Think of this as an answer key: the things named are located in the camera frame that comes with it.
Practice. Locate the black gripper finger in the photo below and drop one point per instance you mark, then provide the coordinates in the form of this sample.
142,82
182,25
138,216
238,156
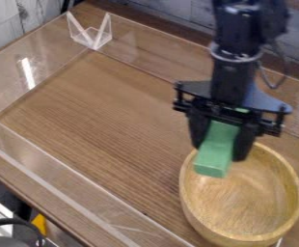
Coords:
198,125
244,141

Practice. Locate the brown wooden bowl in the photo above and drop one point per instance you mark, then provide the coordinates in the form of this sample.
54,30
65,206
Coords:
249,209

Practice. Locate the yellow and black equipment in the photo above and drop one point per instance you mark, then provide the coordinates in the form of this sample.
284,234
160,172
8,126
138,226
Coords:
36,234

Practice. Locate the green rectangular block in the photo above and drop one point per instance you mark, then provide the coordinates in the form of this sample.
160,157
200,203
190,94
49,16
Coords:
214,156

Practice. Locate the clear acrylic corner bracket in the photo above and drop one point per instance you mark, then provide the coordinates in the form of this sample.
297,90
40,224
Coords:
92,37

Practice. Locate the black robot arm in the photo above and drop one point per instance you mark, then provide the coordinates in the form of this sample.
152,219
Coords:
249,24

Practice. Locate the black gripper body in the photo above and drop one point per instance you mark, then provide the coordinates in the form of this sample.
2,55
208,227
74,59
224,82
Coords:
229,97

